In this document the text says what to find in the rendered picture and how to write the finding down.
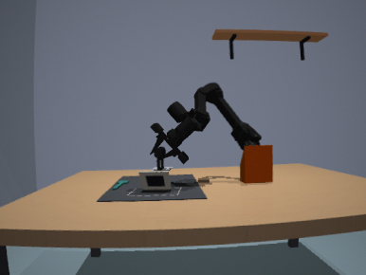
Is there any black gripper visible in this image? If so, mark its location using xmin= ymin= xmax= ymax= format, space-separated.
xmin=150 ymin=123 xmax=189 ymax=164

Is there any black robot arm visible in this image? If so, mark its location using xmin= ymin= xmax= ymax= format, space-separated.
xmin=167 ymin=82 xmax=262 ymax=151

